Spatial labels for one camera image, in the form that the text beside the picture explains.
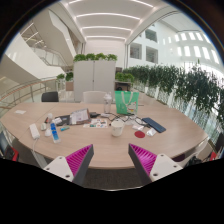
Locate white tissue packet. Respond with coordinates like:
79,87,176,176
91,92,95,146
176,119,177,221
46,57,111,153
145,128,158,138

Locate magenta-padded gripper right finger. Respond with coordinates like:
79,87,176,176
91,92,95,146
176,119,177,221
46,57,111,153
128,143,184,186

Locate black chair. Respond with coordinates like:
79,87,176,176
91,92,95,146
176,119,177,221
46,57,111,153
41,91,60,103

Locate white mug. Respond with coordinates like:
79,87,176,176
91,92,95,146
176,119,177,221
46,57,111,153
110,119,125,138

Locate tall white planter cabinet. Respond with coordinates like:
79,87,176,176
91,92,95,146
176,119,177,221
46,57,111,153
72,52,118,103

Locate white power strip cable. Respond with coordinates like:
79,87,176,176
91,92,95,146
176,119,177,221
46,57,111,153
31,137,48,169

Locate low planter box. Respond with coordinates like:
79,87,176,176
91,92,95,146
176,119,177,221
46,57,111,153
114,71,136,92
55,71,75,92

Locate tangled black cables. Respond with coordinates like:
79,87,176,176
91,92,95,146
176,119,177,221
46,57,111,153
108,112,148,127

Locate clear tumbler with lid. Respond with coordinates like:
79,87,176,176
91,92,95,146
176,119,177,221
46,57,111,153
103,92,113,114

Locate colourful sticker sheet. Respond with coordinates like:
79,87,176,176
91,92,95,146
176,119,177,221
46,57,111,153
83,118,109,129

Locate glass balcony railing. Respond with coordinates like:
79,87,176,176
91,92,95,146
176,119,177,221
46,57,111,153
0,77,58,109

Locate row of green hedge plants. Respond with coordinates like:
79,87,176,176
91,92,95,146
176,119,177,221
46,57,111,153
121,63,224,129

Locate green tote bag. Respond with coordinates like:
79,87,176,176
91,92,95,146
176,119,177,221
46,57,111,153
114,90,140,116

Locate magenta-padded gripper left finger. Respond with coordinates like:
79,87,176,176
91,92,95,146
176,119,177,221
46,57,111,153
43,143,95,187

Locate white power strip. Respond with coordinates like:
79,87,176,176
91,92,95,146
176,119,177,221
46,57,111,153
28,123,41,140

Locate clear blue-labelled water bottle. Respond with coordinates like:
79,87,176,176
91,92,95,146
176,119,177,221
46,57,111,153
49,122,62,144

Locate ceiling light strips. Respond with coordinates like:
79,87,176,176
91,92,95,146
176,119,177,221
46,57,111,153
68,0,155,42

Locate flat round red coaster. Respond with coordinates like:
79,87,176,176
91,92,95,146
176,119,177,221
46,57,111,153
134,130,146,139

